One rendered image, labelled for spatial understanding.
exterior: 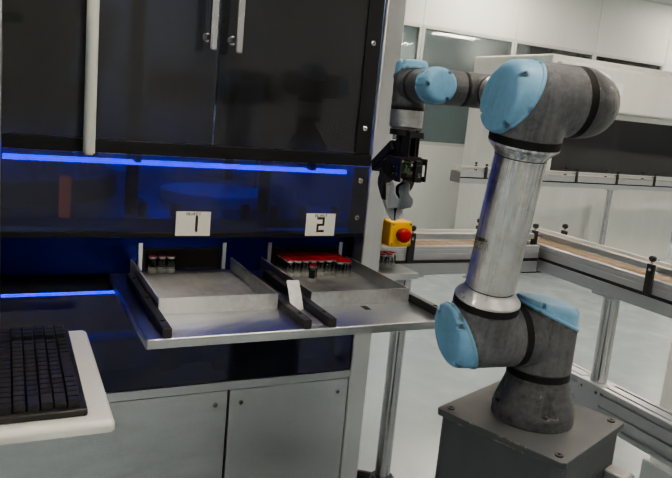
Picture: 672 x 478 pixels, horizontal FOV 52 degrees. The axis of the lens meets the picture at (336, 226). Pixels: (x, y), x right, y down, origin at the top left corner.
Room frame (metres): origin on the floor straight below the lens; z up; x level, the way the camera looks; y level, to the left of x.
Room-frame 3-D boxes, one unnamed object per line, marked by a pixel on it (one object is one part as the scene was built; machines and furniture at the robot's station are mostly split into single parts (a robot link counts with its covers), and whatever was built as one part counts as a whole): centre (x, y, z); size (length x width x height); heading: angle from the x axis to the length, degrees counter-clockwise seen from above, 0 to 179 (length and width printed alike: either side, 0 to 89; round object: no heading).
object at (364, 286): (1.70, 0.00, 0.90); 0.34 x 0.26 x 0.04; 27
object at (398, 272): (1.96, -0.16, 0.87); 0.14 x 0.13 x 0.02; 27
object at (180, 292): (1.55, 0.30, 0.90); 0.34 x 0.26 x 0.04; 27
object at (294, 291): (1.43, 0.05, 0.91); 0.14 x 0.03 x 0.06; 27
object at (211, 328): (1.56, 0.12, 0.87); 0.70 x 0.48 x 0.02; 117
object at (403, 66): (1.57, -0.14, 1.39); 0.09 x 0.08 x 0.11; 19
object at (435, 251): (2.17, -0.36, 0.92); 0.69 x 0.16 x 0.16; 117
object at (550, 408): (1.22, -0.40, 0.84); 0.15 x 0.15 x 0.10
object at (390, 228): (1.92, -0.17, 1.00); 0.08 x 0.07 x 0.07; 27
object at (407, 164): (1.57, -0.14, 1.23); 0.09 x 0.08 x 0.12; 27
